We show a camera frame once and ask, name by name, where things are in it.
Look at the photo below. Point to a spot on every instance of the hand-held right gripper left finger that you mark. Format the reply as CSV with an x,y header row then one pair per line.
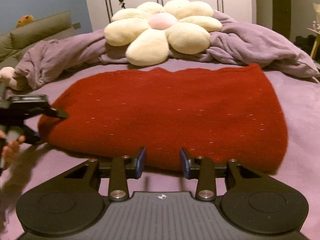
x,y
141,160

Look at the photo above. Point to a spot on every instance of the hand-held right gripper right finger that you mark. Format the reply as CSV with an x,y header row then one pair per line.
x,y
185,162

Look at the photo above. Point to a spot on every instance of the cream flower-shaped pillow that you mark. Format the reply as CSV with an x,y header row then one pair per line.
x,y
160,30

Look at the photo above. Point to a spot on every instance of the crumpled purple duvet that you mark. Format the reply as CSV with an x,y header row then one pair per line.
x,y
250,40

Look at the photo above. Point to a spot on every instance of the dark bundle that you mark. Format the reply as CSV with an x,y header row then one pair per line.
x,y
303,43

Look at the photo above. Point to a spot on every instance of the purple bed sheet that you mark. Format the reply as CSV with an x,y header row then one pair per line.
x,y
300,120

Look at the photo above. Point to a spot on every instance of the yellow-green side table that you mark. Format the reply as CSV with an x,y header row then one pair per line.
x,y
315,42

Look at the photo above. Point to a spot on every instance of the orange plush toy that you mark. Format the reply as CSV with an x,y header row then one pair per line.
x,y
25,20

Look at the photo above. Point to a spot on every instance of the red knit cardigan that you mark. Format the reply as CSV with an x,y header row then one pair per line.
x,y
162,120

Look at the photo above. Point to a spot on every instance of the dark tall panel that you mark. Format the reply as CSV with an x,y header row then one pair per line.
x,y
281,7

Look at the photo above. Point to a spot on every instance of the pink ornament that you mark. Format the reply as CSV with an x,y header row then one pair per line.
x,y
315,25

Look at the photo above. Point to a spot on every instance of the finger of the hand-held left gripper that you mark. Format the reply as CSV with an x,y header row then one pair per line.
x,y
30,134
59,113

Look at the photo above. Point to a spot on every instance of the pink plush toy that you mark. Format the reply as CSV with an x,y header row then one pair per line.
x,y
7,76

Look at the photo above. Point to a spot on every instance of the person's left hand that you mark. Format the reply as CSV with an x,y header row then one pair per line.
x,y
13,148

